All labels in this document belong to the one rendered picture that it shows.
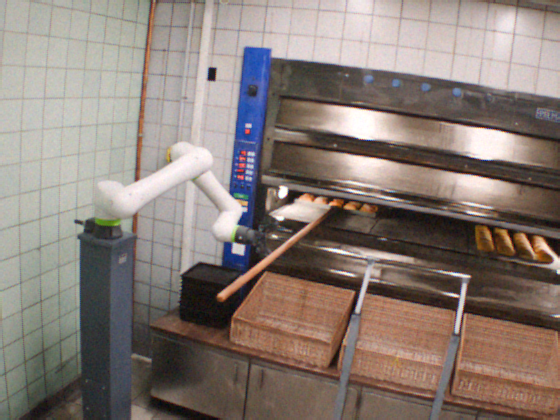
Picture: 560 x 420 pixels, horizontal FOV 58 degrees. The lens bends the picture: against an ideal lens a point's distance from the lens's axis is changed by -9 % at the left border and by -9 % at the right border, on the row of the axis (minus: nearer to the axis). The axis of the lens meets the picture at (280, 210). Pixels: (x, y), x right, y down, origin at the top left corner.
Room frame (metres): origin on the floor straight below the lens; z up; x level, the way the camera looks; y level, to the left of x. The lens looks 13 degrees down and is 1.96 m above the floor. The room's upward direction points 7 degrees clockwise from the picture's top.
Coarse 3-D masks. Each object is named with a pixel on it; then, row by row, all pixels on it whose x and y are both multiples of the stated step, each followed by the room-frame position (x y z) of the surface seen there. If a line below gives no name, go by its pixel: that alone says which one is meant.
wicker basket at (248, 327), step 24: (264, 288) 3.09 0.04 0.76; (288, 288) 3.05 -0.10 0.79; (312, 288) 3.02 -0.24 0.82; (336, 288) 2.98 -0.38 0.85; (240, 312) 2.77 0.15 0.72; (264, 312) 3.05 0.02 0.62; (312, 312) 2.98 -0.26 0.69; (336, 312) 2.94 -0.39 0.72; (240, 336) 2.67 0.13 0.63; (264, 336) 2.62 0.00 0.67; (288, 336) 2.58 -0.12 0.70; (312, 336) 2.86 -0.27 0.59; (336, 336) 2.63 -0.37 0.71; (312, 360) 2.54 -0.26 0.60
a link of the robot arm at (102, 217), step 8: (104, 184) 2.31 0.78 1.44; (112, 184) 2.30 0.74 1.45; (120, 184) 2.34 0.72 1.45; (96, 192) 2.31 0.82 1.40; (104, 192) 2.26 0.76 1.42; (96, 200) 2.31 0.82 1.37; (96, 208) 2.31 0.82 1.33; (96, 216) 2.31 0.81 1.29; (104, 216) 2.29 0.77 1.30; (112, 216) 2.31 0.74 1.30; (104, 224) 2.30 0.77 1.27; (112, 224) 2.31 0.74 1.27
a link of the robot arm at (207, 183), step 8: (200, 176) 2.60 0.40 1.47; (208, 176) 2.63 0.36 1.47; (200, 184) 2.62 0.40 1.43; (208, 184) 2.63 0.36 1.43; (216, 184) 2.67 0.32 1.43; (208, 192) 2.65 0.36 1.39; (216, 192) 2.67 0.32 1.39; (224, 192) 2.71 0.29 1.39; (216, 200) 2.68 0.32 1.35; (224, 200) 2.70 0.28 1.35; (232, 200) 2.74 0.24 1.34; (224, 208) 2.71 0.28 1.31; (232, 208) 2.73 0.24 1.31; (240, 208) 2.77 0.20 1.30; (232, 216) 2.71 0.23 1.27; (240, 216) 2.77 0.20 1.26
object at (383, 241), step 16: (288, 224) 3.12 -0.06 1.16; (304, 224) 3.09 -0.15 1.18; (368, 240) 2.98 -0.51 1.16; (384, 240) 2.95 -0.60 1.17; (400, 240) 2.96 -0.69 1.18; (448, 256) 2.85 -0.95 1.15; (464, 256) 2.82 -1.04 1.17; (480, 256) 2.82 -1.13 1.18; (528, 272) 2.71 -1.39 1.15; (544, 272) 2.69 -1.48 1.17
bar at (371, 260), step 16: (272, 240) 2.75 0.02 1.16; (352, 256) 2.63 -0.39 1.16; (368, 256) 2.61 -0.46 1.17; (368, 272) 2.56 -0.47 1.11; (432, 272) 2.51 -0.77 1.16; (448, 272) 2.49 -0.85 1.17; (464, 288) 2.43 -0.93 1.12; (352, 320) 2.39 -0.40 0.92; (352, 336) 2.38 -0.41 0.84; (352, 352) 2.38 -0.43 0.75; (448, 352) 2.25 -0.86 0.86; (448, 368) 2.24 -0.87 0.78; (336, 400) 2.39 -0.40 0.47; (336, 416) 2.38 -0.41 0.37; (432, 416) 2.25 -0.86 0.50
